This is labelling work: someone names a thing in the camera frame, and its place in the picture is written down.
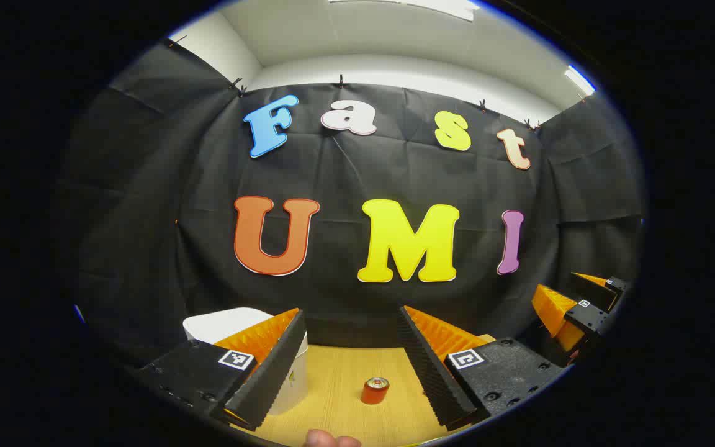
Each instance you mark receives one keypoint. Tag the red pop can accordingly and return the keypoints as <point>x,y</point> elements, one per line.
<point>374,394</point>

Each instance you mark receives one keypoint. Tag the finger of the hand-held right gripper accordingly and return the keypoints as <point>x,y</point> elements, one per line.
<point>587,318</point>
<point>594,289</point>

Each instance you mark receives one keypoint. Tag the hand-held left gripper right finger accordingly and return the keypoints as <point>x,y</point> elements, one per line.
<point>426,366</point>

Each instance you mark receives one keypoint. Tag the wooden desktop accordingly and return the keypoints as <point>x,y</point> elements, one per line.
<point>339,385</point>

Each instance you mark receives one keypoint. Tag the black backdrop cloth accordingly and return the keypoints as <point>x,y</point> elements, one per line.
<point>332,174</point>

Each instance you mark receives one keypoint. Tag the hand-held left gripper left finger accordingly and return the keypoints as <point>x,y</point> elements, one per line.
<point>277,366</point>

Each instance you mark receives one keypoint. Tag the ceiling light panel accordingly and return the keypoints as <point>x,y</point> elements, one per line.
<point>581,79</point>

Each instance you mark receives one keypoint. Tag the white desktop garbage bin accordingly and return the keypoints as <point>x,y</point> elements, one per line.
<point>221,323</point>

